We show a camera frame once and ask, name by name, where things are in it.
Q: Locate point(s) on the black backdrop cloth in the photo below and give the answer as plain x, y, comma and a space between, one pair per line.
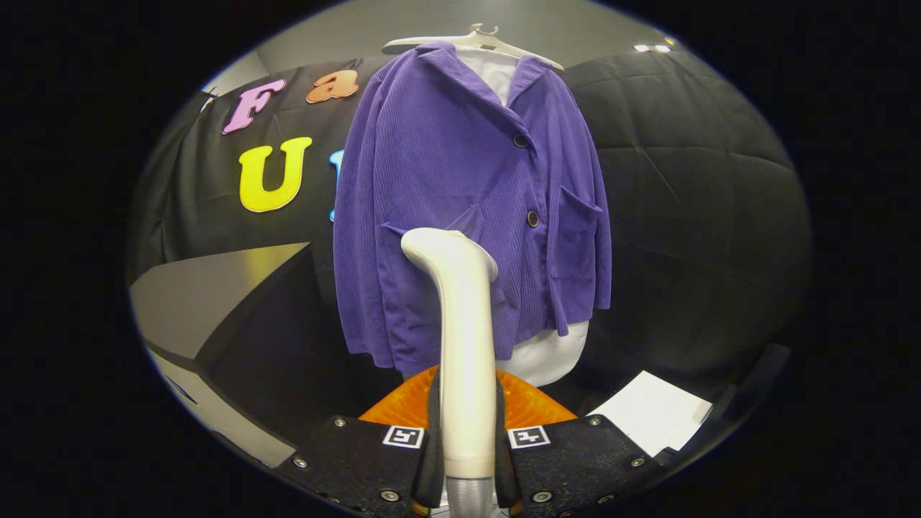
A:
216, 173

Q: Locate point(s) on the black quilted side cloth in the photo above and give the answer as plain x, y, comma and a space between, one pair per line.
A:
691, 216

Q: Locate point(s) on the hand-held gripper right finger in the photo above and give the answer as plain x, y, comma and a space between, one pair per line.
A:
575, 460

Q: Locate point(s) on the grey cabinet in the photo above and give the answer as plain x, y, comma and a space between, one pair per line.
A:
194, 295

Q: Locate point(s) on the double ceiling light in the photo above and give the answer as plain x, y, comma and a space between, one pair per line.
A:
651, 48

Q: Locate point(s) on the white garment steamer nozzle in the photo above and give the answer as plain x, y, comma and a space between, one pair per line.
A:
466, 345

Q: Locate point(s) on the white sheet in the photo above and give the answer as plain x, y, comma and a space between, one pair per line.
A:
651, 414

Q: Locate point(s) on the white clothes hanger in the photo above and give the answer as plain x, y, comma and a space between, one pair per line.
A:
496, 44

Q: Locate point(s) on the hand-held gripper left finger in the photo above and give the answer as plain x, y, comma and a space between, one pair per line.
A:
360, 460

